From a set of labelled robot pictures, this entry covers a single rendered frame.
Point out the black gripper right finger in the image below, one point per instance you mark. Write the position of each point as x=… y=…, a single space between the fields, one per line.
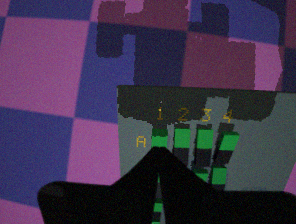
x=187 y=199

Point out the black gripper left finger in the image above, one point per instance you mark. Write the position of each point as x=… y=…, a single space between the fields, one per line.
x=130 y=200

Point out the grey-green switch panel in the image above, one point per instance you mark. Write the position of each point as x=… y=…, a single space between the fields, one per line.
x=233 y=139

